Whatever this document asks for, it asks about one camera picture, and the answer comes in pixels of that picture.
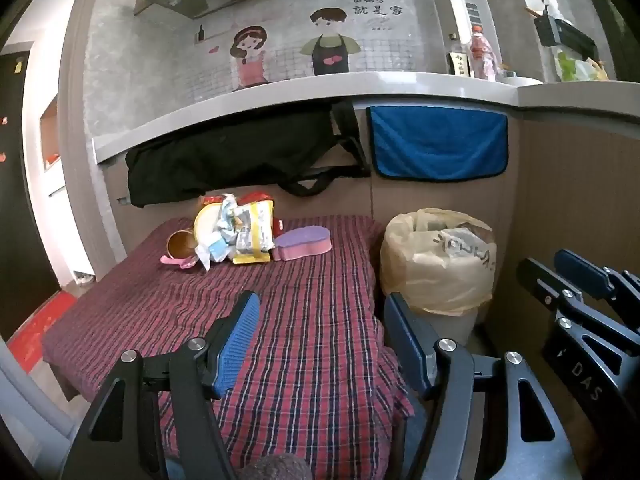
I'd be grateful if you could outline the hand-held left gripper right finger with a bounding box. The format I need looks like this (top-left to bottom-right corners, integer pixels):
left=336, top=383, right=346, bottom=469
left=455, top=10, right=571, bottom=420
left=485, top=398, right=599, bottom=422
left=383, top=292, right=583, bottom=480

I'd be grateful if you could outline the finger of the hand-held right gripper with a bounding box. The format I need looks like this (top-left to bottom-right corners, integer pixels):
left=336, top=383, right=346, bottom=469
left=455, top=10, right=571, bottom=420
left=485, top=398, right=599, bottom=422
left=516, top=257, right=640, bottom=356
left=554, top=248, right=640, bottom=321

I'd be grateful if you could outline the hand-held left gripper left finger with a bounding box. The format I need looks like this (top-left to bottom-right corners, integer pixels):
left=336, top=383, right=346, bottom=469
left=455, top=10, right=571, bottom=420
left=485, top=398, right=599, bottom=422
left=60, top=290, right=262, bottom=480

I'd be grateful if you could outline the yellowish plastic bin liner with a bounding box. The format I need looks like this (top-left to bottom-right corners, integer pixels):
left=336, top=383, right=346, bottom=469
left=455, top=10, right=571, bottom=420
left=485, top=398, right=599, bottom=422
left=380, top=208, right=498, bottom=317

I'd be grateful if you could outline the white blue plastic wrapper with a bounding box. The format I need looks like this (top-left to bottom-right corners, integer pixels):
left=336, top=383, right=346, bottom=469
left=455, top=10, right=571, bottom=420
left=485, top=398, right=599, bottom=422
left=197, top=194, right=241, bottom=272

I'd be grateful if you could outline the pink plastic toy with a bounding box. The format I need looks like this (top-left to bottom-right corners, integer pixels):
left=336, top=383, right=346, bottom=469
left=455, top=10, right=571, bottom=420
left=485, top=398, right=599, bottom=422
left=160, top=254, right=201, bottom=270

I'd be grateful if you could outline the yellow snack packet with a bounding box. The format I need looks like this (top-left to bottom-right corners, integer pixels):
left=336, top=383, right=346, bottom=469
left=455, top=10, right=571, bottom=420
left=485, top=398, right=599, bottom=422
left=231, top=200, right=275, bottom=264

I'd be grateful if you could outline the pink cup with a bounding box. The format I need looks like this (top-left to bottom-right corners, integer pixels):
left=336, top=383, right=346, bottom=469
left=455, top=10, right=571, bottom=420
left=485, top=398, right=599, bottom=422
left=166, top=230, right=200, bottom=261

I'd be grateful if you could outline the purple sponge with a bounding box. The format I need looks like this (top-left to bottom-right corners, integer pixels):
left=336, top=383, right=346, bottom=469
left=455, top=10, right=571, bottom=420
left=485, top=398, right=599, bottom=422
left=272, top=226, right=332, bottom=262

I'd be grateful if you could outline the yellow paper bowl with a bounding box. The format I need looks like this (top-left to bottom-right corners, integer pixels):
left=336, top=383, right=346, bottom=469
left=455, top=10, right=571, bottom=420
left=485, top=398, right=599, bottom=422
left=194, top=199, right=236, bottom=256

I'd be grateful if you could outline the red plastic bag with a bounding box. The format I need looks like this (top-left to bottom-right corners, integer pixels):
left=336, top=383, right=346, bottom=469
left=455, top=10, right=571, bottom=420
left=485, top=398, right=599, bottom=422
left=240, top=190, right=285, bottom=233

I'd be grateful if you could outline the red plaid cloth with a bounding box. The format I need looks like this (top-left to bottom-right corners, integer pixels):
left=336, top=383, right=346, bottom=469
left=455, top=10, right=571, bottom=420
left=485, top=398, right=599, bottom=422
left=42, top=215, right=416, bottom=461

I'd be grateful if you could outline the white printed plastic bag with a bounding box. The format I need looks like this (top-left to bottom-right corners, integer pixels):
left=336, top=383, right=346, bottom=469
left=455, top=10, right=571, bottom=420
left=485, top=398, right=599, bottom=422
left=434, top=227, right=497, bottom=273

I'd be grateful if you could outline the grey knitted clothing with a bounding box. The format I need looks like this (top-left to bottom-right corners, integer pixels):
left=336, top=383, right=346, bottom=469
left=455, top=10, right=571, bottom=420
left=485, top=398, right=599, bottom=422
left=235, top=452, right=313, bottom=480

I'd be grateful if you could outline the blue towel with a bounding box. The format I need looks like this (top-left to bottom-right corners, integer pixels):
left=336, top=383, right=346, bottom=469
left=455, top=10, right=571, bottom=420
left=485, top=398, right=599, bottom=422
left=366, top=106, right=509, bottom=181

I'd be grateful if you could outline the black fabric bag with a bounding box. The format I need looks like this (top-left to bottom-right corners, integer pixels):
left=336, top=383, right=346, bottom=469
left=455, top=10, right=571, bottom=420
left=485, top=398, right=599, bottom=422
left=125, top=99, right=372, bottom=208

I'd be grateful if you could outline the red floor mat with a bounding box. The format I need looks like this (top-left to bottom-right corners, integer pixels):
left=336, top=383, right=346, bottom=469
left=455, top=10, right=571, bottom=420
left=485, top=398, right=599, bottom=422
left=7, top=290, right=76, bottom=376

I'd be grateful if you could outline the bag of green vegetables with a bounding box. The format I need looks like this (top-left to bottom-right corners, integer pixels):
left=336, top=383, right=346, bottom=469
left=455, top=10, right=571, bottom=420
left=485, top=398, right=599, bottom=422
left=554, top=50, right=611, bottom=82

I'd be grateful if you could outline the dark bottle with white label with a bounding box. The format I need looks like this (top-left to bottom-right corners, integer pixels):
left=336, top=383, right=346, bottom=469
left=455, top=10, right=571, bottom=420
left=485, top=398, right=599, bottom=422
left=446, top=32, right=473, bottom=78

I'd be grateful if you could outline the clear bottle with red cap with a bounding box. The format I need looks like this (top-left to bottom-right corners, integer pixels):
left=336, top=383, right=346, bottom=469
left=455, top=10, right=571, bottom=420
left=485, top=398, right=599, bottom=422
left=467, top=24, right=498, bottom=81

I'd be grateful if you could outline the black hanging rack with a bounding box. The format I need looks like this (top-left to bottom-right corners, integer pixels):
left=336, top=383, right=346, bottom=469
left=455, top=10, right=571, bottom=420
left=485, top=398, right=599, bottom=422
left=532, top=12, right=601, bottom=61

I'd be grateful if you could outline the grey kitchen counter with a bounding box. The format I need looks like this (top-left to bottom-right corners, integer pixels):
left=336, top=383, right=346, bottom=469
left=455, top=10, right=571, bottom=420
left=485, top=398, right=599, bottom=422
left=92, top=71, right=640, bottom=163

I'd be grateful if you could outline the black fridge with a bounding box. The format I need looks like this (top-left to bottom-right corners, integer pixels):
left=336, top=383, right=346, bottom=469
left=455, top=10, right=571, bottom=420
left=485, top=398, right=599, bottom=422
left=0, top=42, right=61, bottom=341

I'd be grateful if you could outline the cartoon wall sticker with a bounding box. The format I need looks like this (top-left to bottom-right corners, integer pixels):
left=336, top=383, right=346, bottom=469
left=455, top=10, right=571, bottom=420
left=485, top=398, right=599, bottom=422
left=192, top=0, right=408, bottom=93

